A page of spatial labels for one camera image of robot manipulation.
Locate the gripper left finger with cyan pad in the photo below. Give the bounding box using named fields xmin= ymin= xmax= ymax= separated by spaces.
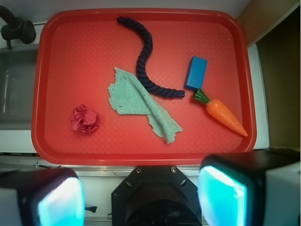
xmin=0 ymin=169 xmax=85 ymax=226

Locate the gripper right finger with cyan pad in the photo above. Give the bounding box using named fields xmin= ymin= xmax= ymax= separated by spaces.
xmin=198 ymin=150 xmax=301 ymax=226

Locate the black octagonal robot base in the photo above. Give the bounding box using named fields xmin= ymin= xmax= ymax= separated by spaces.
xmin=111 ymin=166 xmax=202 ymax=226

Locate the crumpled red paper ball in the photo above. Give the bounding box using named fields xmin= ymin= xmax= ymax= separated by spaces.
xmin=70 ymin=105 xmax=99 ymax=134

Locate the orange toy carrot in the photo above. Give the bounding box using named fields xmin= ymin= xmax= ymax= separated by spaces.
xmin=194 ymin=89 xmax=248 ymax=137

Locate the blue rectangular block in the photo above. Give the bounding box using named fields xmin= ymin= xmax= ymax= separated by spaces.
xmin=184 ymin=56 xmax=207 ymax=90

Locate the red plastic tray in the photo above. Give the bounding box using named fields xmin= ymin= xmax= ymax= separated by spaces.
xmin=32 ymin=9 xmax=256 ymax=166

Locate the green woven cloth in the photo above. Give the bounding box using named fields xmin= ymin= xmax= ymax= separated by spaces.
xmin=108 ymin=67 xmax=183 ymax=144

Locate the metal sink basin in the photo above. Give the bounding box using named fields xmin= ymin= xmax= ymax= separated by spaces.
xmin=0 ymin=44 xmax=38 ymax=130

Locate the dark sink faucet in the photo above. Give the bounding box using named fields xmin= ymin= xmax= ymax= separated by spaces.
xmin=0 ymin=6 xmax=36 ymax=50

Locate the dark navy rope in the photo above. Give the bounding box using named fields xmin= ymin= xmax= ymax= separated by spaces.
xmin=117 ymin=16 xmax=186 ymax=99

